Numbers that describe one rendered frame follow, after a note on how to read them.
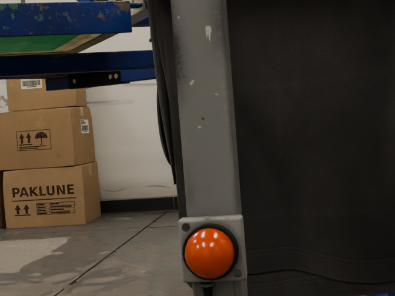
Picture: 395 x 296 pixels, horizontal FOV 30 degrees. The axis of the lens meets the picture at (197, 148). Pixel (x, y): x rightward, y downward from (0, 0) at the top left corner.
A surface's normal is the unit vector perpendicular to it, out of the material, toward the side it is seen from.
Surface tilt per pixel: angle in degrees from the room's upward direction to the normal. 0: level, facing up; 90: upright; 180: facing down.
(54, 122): 89
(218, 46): 90
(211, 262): 100
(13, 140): 90
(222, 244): 62
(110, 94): 90
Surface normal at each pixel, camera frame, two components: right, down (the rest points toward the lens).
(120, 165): -0.16, 0.07
